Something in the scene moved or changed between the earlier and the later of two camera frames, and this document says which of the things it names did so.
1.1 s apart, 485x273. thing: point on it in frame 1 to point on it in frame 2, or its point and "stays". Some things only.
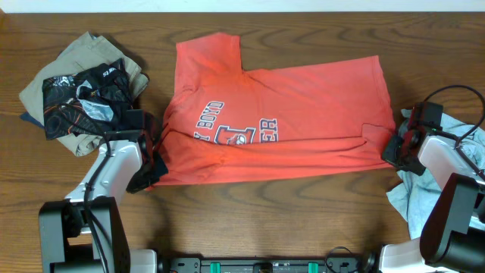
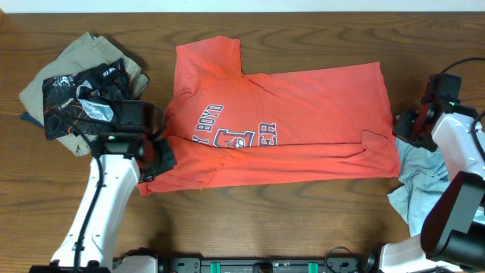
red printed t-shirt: x=222 y=123 stays
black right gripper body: x=393 y=155 to x=406 y=127
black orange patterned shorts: x=95 y=100 stays
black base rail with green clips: x=339 y=260 stays
